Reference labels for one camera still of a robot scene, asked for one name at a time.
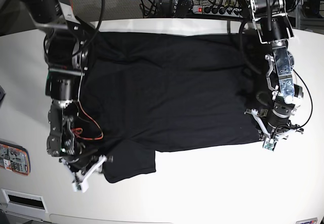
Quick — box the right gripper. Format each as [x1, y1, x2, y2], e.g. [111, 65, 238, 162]
[59, 155, 113, 181]

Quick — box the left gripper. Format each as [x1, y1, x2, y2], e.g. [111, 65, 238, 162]
[244, 109, 304, 143]

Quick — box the black T-shirt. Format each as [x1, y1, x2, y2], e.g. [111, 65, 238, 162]
[80, 32, 259, 184]

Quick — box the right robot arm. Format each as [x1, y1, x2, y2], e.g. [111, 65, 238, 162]
[22, 0, 107, 190]

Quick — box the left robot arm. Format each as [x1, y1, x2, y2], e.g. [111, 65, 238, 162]
[238, 0, 308, 151]

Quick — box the orange clear parts case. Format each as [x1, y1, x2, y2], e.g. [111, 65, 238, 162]
[1, 141, 31, 176]

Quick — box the red white box corner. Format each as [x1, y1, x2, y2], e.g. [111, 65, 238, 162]
[296, 217, 318, 224]

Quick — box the white power strip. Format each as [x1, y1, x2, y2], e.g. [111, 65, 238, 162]
[191, 5, 242, 18]

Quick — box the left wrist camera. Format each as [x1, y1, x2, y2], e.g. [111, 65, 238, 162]
[263, 138, 276, 151]

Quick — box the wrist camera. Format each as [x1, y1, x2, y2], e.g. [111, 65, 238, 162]
[263, 138, 276, 151]
[72, 176, 89, 193]

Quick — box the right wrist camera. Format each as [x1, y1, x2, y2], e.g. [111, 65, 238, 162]
[72, 176, 89, 193]

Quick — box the white table cable grommet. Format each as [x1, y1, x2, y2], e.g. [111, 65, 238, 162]
[1, 189, 48, 213]

